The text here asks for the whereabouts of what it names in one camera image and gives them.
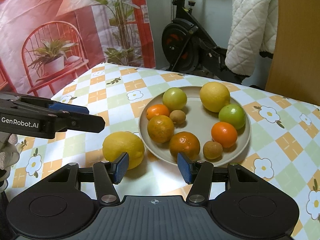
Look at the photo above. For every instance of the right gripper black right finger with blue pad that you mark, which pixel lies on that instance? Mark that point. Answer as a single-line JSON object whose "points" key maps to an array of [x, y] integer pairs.
{"points": [[199, 175]]}

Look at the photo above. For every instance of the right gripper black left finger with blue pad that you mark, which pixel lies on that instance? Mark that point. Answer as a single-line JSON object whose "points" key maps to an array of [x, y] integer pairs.
{"points": [[106, 174]]}

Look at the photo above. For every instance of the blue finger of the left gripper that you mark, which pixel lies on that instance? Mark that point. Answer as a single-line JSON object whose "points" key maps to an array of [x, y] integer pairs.
{"points": [[58, 106]]}

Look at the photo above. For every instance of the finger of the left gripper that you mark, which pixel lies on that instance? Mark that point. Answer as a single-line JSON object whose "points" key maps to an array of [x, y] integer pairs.
{"points": [[85, 123]]}

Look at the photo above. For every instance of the brown kiwi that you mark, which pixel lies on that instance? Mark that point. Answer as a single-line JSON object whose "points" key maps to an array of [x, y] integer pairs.
{"points": [[177, 116], [212, 150]]}

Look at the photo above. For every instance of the dark orange mandarin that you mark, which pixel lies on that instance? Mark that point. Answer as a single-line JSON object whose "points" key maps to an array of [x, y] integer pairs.
{"points": [[186, 143]]}

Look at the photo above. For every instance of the yellowish orange mandarin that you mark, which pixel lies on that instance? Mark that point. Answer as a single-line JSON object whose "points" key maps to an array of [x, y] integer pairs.
{"points": [[160, 128]]}

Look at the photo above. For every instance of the green apple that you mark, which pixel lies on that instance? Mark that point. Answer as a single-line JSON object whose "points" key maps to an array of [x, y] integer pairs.
{"points": [[234, 115], [174, 98]]}

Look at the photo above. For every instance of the large yellow lemon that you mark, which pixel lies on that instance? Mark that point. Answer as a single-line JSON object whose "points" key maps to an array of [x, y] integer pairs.
{"points": [[214, 96]]}

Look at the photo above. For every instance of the grey gloved hand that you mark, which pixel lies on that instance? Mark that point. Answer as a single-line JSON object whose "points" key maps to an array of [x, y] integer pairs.
{"points": [[9, 154]]}

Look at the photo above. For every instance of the yellow lemon left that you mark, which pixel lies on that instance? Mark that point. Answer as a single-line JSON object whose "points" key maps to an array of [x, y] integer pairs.
{"points": [[124, 142]]}

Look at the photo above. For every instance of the small orange kumquat right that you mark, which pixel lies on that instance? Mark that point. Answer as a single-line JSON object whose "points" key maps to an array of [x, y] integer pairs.
{"points": [[224, 133]]}

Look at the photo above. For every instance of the small orange kumquat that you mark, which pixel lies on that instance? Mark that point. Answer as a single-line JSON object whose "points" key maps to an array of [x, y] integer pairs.
{"points": [[224, 133], [155, 110]]}

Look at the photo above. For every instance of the beige round plate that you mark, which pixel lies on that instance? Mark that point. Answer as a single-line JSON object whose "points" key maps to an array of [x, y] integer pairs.
{"points": [[199, 121]]}

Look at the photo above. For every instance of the red printed backdrop cloth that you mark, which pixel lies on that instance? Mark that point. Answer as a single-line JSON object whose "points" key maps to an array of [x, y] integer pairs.
{"points": [[45, 44]]}

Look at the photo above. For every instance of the small orange kumquat left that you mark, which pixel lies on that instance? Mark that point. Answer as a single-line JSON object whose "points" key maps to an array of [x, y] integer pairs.
{"points": [[155, 110]]}

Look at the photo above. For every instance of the black exercise bike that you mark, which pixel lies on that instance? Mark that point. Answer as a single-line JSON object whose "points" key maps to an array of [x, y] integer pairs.
{"points": [[190, 49]]}

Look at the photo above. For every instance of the wooden board panel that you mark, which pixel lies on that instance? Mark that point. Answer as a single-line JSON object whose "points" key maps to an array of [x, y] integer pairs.
{"points": [[294, 71]]}

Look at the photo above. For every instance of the white quilted blanket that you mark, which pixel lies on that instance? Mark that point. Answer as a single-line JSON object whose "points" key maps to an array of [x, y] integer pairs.
{"points": [[253, 32]]}

